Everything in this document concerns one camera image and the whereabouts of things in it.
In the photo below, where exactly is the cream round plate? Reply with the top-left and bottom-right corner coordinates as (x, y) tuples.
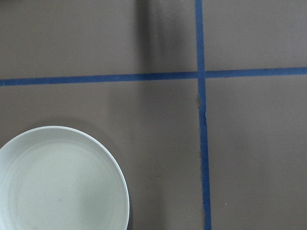
(0, 126), (130, 230)

